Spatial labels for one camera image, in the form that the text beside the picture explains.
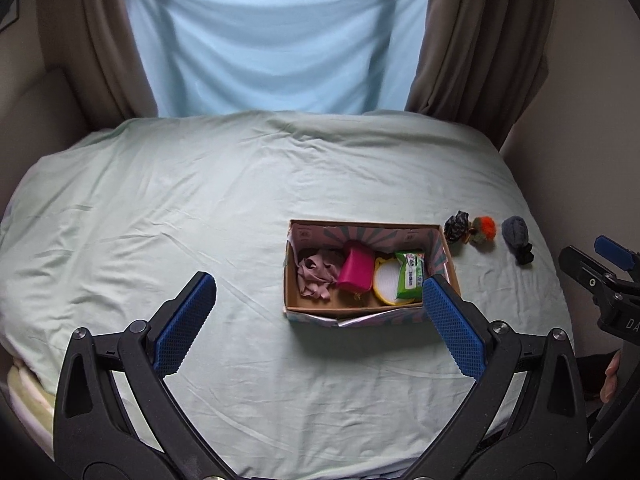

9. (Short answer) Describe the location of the green tissue packet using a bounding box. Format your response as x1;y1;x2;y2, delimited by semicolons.
395;252;425;300

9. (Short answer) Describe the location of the light blue hanging cloth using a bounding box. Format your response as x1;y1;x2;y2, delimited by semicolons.
125;0;427;117

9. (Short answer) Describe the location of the pale green bed sheet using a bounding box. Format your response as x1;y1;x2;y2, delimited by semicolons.
0;109;575;480

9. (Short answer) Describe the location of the grey and black sock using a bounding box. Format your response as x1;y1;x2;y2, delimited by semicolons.
501;216;535;266

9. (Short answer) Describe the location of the brown right curtain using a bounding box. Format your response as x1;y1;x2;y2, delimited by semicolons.
406;0;555;148

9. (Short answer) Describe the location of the cardboard box with patterned lining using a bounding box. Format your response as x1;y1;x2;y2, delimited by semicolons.
283;220;460;328

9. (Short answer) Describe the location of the orange pompom with green leaf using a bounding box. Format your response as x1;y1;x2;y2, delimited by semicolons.
469;216;497;245

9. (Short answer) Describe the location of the black printed ribbon scrunchie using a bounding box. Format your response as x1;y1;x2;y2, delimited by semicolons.
444;210;471;245

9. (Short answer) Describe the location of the pink fabric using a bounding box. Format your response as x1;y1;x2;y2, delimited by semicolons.
296;249;344;301

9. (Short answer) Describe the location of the person's right hand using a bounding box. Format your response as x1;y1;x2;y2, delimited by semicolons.
600;350;622;404

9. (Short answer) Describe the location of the brown curtain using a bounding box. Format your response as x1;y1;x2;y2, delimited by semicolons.
406;0;555;148
36;0;157;129

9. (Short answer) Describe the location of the round white yellow-rimmed pad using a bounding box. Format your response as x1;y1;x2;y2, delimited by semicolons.
372;258;412;307

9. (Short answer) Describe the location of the brown left curtain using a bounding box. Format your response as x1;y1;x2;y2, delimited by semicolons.
36;0;157;129

